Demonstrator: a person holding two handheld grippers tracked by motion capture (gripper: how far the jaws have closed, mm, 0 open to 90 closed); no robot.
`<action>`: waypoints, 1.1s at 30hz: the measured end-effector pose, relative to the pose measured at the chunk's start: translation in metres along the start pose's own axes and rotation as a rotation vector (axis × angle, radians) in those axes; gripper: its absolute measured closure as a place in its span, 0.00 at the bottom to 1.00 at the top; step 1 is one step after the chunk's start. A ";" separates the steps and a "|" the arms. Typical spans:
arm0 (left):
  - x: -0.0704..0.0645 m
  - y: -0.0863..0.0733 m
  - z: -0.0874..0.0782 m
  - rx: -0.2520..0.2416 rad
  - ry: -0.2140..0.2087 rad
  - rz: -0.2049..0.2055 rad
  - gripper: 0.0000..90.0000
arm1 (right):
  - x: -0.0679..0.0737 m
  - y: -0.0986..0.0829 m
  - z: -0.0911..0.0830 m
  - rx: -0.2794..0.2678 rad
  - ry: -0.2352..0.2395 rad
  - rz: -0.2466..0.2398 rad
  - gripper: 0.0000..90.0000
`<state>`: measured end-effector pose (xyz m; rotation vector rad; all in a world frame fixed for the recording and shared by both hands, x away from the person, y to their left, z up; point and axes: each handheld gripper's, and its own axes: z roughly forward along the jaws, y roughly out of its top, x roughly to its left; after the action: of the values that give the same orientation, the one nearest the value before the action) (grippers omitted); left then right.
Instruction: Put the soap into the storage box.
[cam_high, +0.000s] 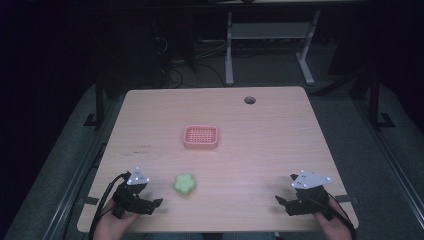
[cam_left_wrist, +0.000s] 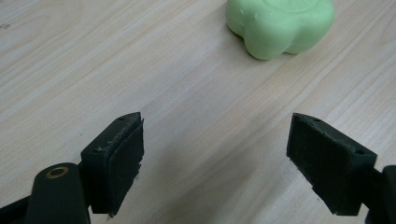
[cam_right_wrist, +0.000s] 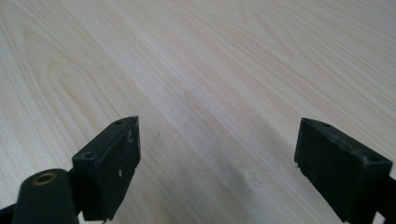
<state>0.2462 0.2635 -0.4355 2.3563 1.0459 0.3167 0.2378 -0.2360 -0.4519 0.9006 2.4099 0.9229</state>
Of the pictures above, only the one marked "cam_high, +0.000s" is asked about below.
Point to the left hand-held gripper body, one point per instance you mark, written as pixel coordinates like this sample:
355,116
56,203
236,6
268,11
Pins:
130,196

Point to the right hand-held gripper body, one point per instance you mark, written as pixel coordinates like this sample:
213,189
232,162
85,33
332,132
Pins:
308,196

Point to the green flower-shaped soap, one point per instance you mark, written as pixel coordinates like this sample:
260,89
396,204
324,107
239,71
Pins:
184,184

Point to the pink soap dish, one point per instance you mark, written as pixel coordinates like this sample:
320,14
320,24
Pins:
200,136

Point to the person's left hand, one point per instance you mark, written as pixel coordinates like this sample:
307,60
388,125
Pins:
115,224

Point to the person's right hand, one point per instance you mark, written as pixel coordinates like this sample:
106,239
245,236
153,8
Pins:
331,223

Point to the black metal stand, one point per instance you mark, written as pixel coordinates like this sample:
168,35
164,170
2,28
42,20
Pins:
96,103
376,100

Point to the white metal desk frame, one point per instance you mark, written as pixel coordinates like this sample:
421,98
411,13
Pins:
270,43

